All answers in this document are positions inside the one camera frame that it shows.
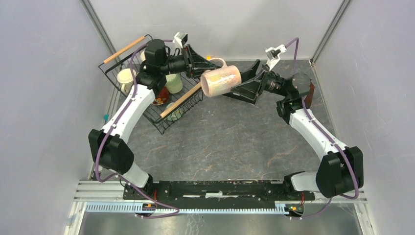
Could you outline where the wooden rack handle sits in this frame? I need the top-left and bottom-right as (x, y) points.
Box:
(103, 36), (146, 64)
(160, 82), (201, 118)

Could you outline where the cream mug rear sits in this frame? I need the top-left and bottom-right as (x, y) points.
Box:
(139, 50), (146, 71)

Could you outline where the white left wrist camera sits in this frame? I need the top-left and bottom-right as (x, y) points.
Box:
(173, 32), (188, 49)

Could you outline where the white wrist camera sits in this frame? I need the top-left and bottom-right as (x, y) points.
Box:
(265, 44), (287, 71)
(173, 32), (188, 49)

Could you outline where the small green teacup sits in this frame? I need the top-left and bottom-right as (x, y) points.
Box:
(167, 106), (184, 122)

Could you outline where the left wooden rack handle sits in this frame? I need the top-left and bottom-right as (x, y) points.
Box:
(103, 36), (146, 64)

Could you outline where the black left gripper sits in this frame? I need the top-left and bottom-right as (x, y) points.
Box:
(160, 45), (217, 80)

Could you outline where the cream mug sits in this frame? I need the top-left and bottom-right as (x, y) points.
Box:
(139, 50), (146, 71)
(116, 69), (137, 94)

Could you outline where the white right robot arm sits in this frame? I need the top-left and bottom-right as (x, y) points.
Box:
(231, 60), (364, 200)

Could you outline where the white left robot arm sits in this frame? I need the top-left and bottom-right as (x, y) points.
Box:
(88, 39), (219, 200)

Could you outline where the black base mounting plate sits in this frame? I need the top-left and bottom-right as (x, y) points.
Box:
(142, 180), (315, 210)

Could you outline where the aluminium rail frame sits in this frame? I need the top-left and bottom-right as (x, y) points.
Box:
(65, 181), (365, 235)

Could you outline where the light green mug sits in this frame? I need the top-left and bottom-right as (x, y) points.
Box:
(165, 73), (183, 94)

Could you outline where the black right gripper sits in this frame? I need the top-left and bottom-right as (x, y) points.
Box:
(230, 59), (290, 100)

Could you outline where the red floral mug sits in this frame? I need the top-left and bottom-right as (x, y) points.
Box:
(152, 87), (170, 106)

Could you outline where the brown wooden metronome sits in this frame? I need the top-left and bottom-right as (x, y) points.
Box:
(304, 82), (315, 109)

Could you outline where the black white chessboard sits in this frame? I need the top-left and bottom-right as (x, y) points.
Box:
(223, 92), (259, 104)

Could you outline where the pink iridescent mug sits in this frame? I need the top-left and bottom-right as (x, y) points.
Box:
(200, 58), (242, 97)

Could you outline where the right wooden rack handle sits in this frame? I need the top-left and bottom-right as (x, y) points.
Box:
(160, 82), (201, 118)

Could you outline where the black wire dish rack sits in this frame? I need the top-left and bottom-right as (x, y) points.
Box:
(98, 42), (200, 134)

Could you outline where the cream mug left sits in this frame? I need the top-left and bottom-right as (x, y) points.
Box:
(116, 69), (137, 94)

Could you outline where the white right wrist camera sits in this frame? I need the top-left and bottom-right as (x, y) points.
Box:
(265, 44), (287, 71)

